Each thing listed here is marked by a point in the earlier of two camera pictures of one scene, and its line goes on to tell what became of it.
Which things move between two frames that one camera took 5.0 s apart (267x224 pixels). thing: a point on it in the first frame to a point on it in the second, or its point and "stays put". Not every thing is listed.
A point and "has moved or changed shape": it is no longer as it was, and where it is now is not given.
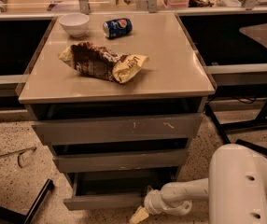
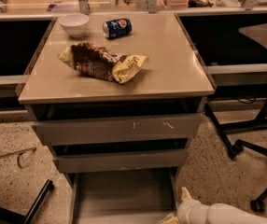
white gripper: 152,202 to 186,209
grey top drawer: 113,131 stays put
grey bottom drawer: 106,189 has moved or changed shape
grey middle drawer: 122,161 stays put
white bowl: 75,23 stays put
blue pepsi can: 118,27 stays put
